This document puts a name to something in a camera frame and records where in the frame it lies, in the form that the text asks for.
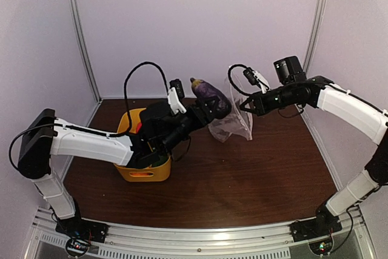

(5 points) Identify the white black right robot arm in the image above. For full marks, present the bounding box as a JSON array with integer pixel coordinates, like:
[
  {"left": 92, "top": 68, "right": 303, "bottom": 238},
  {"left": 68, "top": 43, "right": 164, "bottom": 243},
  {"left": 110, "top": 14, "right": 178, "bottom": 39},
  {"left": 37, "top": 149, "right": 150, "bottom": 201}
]
[{"left": 240, "top": 76, "right": 387, "bottom": 236}]

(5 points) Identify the left circuit board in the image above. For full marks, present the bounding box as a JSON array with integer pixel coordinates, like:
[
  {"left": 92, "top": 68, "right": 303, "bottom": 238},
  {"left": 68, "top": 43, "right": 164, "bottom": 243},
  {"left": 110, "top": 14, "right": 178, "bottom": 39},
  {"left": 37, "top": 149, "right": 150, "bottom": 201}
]
[{"left": 65, "top": 238, "right": 90, "bottom": 257}]

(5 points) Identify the purple toy eggplant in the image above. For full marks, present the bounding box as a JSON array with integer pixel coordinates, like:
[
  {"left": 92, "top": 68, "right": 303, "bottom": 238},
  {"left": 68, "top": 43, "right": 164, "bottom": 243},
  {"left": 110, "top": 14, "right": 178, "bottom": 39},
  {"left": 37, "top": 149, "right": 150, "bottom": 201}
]
[{"left": 190, "top": 77, "right": 232, "bottom": 119}]

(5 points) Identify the aluminium corner post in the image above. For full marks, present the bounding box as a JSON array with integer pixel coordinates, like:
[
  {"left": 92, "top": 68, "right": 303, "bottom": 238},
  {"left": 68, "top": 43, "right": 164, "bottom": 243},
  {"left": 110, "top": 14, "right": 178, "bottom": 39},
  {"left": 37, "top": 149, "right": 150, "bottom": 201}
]
[
  {"left": 303, "top": 0, "right": 327, "bottom": 72},
  {"left": 69, "top": 0, "right": 102, "bottom": 103}
]

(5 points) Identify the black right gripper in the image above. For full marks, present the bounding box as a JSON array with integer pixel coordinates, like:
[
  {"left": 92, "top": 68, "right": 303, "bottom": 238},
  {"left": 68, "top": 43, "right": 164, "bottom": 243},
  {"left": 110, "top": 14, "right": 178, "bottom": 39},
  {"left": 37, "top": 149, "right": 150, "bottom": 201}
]
[{"left": 240, "top": 82, "right": 297, "bottom": 116}]

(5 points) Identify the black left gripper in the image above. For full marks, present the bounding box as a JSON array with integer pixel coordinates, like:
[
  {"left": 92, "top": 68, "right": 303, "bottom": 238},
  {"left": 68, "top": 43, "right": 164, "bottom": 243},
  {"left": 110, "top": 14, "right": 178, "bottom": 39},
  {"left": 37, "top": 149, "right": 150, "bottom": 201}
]
[{"left": 159, "top": 95, "right": 219, "bottom": 153}]

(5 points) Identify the left aluminium corner post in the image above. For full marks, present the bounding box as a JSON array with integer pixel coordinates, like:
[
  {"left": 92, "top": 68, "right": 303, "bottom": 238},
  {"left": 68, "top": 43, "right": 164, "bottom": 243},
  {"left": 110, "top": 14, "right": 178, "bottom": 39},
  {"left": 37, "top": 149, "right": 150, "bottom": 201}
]
[{"left": 69, "top": 0, "right": 102, "bottom": 103}]

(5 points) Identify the black camera cable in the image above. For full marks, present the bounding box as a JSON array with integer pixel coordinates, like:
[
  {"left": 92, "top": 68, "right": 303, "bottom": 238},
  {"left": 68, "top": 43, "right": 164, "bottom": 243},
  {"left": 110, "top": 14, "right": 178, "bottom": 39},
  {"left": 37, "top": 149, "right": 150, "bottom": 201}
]
[
  {"left": 227, "top": 64, "right": 261, "bottom": 98},
  {"left": 123, "top": 62, "right": 169, "bottom": 134}
]

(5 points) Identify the right circuit board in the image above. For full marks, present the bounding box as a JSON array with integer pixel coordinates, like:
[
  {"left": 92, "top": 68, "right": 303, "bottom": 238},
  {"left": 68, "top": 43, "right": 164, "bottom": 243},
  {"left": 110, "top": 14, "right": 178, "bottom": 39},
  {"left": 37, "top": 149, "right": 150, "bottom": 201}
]
[{"left": 309, "top": 239, "right": 333, "bottom": 256}]

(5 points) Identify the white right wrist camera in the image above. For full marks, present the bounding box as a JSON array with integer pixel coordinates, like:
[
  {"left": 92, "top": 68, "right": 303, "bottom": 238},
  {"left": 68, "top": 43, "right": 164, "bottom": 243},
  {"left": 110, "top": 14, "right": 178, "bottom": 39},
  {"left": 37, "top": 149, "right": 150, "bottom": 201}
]
[{"left": 243, "top": 67, "right": 270, "bottom": 93}]

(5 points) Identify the yellow plastic basket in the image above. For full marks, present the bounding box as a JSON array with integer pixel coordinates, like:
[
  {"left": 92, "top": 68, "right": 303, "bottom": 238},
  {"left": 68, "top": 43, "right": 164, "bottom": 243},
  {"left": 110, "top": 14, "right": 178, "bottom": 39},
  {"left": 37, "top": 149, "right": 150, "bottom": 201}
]
[{"left": 115, "top": 107, "right": 172, "bottom": 183}]

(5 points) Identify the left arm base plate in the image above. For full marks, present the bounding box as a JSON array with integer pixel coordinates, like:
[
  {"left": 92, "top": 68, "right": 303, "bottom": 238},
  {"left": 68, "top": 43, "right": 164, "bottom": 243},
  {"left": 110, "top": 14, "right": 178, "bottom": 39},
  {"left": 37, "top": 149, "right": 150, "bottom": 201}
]
[{"left": 55, "top": 217, "right": 109, "bottom": 243}]

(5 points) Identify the black left camera cable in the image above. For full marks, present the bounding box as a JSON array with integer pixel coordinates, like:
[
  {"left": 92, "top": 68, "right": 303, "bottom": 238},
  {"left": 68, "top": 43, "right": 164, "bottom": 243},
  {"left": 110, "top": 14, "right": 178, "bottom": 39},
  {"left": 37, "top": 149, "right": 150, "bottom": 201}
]
[{"left": 123, "top": 62, "right": 169, "bottom": 134}]

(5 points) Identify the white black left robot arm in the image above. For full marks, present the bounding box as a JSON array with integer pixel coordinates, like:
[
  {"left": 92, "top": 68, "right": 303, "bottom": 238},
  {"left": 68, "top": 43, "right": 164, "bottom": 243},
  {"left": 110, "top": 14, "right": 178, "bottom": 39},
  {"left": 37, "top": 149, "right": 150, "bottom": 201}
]
[{"left": 13, "top": 97, "right": 221, "bottom": 237}]

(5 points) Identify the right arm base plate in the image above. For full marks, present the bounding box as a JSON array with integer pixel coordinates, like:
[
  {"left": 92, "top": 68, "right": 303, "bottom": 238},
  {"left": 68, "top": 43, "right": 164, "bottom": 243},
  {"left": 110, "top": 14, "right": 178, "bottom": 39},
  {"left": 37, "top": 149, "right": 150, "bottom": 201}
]
[{"left": 289, "top": 218, "right": 343, "bottom": 242}]

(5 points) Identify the red toy apple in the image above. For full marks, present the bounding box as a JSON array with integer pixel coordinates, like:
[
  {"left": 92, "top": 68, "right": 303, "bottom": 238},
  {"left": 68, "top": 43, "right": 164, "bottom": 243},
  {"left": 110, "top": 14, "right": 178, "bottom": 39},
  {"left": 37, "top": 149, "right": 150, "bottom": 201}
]
[{"left": 135, "top": 123, "right": 142, "bottom": 133}]

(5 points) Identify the black right camera cable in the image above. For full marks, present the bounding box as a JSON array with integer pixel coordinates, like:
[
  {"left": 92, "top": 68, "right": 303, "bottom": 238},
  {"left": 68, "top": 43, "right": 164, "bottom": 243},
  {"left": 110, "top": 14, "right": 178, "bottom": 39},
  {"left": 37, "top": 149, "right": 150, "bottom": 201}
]
[{"left": 227, "top": 64, "right": 261, "bottom": 98}]

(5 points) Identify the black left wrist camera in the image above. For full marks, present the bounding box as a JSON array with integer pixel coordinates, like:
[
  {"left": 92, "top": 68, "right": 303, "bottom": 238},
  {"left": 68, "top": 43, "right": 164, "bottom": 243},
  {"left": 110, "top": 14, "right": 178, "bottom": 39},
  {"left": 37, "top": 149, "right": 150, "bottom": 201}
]
[{"left": 167, "top": 79, "right": 187, "bottom": 115}]

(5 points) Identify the right aluminium corner post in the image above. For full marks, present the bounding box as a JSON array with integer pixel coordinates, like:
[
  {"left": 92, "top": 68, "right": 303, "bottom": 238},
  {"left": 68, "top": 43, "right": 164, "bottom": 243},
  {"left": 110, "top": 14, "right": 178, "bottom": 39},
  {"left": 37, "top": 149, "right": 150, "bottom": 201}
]
[{"left": 303, "top": 0, "right": 327, "bottom": 72}]

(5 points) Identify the circuit board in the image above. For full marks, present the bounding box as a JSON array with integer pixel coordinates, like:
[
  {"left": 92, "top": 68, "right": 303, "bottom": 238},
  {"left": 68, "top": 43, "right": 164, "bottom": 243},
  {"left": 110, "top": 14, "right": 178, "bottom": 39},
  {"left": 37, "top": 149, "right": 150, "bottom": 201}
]
[
  {"left": 309, "top": 239, "right": 333, "bottom": 256},
  {"left": 65, "top": 238, "right": 90, "bottom": 257}
]

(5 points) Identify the aluminium front rail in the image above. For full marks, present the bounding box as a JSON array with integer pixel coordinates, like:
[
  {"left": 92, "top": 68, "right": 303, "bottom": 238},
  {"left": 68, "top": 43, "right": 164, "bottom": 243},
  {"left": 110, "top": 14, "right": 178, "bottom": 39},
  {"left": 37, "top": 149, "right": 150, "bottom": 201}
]
[{"left": 24, "top": 207, "right": 376, "bottom": 259}]

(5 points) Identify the clear zip top bag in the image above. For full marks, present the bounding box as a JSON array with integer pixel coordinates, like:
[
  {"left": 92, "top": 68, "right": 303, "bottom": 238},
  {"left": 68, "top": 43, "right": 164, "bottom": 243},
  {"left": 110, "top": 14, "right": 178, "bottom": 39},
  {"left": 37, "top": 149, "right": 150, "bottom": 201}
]
[{"left": 208, "top": 78, "right": 253, "bottom": 143}]

